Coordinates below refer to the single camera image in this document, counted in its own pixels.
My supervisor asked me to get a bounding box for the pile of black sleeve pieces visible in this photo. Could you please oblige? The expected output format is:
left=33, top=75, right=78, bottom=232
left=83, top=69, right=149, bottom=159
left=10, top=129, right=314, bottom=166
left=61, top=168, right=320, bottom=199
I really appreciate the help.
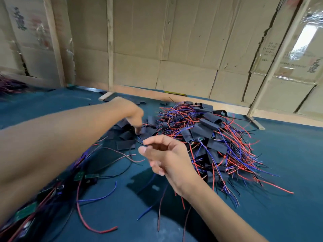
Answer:
left=103, top=100, right=157, bottom=149

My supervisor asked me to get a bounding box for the yellow strip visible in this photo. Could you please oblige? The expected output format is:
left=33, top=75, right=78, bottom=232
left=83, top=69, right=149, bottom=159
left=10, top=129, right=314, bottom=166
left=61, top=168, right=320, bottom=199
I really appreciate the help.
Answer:
left=164, top=90, right=187, bottom=97

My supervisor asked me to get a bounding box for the pale slanted wooden post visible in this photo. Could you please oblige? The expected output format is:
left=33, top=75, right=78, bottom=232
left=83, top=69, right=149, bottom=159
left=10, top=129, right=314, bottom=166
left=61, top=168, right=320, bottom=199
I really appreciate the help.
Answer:
left=246, top=0, right=313, bottom=130

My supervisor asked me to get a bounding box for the person's left forearm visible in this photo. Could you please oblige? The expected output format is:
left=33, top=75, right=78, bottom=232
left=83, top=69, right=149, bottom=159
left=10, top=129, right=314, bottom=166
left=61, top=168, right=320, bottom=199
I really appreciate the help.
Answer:
left=0, top=98, right=127, bottom=225

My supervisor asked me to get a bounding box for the wide wooden post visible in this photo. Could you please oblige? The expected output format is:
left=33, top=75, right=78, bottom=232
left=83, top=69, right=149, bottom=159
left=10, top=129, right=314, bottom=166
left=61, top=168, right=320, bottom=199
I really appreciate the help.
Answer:
left=43, top=0, right=66, bottom=88

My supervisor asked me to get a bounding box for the person's right hand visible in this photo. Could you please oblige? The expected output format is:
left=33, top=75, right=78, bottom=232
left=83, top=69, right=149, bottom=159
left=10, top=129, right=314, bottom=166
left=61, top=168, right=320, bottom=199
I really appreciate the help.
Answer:
left=138, top=135, right=203, bottom=197

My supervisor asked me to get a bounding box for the wire pile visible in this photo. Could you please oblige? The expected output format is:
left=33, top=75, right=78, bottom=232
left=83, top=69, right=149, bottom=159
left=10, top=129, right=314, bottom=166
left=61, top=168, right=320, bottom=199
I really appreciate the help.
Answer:
left=0, top=75, right=28, bottom=96

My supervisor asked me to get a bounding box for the person's left hand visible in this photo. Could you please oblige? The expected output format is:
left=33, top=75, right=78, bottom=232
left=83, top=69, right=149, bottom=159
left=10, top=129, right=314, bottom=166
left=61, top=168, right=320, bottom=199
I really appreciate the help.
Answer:
left=108, top=96, right=145, bottom=135

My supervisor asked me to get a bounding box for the pile of sleeved wired boards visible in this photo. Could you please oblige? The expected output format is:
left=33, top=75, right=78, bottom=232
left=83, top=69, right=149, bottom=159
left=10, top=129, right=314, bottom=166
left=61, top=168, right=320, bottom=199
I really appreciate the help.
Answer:
left=151, top=100, right=295, bottom=207

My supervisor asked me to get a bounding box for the wooden ledge board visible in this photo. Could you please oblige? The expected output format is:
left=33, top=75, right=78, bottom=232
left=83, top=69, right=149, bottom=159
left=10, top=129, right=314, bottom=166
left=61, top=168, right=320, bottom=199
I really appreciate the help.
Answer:
left=76, top=78, right=323, bottom=124

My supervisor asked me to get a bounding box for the thin wooden post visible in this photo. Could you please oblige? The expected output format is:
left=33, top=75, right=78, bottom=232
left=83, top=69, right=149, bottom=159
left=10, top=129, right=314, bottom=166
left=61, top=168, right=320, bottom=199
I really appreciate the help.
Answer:
left=98, top=0, right=115, bottom=101

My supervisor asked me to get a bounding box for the clear plastic sheet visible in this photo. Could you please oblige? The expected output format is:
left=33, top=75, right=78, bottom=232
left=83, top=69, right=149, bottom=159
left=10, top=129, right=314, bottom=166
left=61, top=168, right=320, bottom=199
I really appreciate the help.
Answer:
left=285, top=7, right=323, bottom=81

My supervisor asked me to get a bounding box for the pile of unsleeved wired boards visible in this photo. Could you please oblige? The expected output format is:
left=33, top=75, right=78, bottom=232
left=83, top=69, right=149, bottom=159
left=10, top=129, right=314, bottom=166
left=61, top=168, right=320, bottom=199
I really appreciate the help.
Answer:
left=0, top=144, right=147, bottom=242

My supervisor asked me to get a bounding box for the person's right forearm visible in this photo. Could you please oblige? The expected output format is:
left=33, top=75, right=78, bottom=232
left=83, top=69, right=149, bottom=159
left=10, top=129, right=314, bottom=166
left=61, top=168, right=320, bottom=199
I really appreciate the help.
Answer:
left=179, top=174, right=268, bottom=242

